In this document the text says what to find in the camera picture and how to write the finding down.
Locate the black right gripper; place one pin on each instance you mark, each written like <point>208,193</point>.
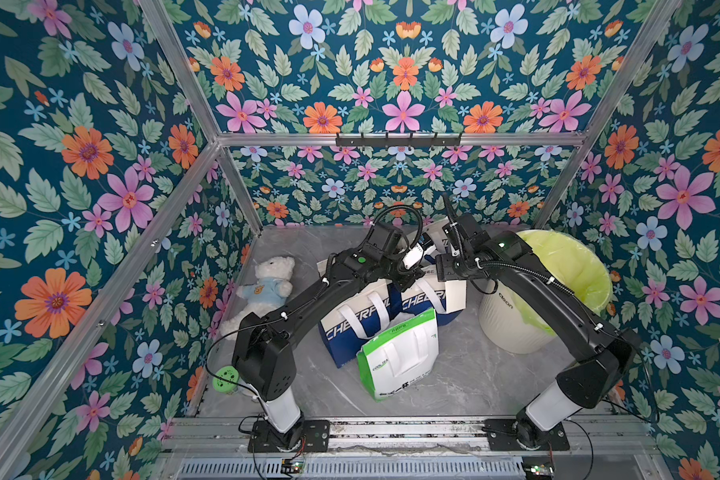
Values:
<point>451,264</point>

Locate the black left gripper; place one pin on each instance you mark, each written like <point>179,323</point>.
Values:
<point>408,278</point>

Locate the green white takeout bag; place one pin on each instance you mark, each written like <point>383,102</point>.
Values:
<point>399,356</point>

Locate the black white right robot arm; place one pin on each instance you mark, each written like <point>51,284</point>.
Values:
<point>602,354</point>

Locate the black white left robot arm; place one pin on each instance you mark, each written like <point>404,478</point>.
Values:
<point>264,348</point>

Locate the blue white bag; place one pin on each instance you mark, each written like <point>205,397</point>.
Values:
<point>357,320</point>
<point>437,235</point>
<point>447,299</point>

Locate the back right blue white bag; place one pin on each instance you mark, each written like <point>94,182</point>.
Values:
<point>437,235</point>

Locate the front left blue white bag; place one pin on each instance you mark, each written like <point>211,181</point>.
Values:
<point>357,320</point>

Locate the white trash bin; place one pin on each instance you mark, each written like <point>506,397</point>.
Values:
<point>510,318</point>

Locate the white teddy bear blue shirt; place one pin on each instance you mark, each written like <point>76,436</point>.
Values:
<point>269,292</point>

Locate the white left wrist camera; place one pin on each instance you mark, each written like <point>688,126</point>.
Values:
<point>412,257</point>

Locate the black wall hook rail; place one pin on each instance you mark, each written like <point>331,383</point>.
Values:
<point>386,140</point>

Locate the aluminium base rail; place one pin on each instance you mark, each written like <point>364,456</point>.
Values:
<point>587,446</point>

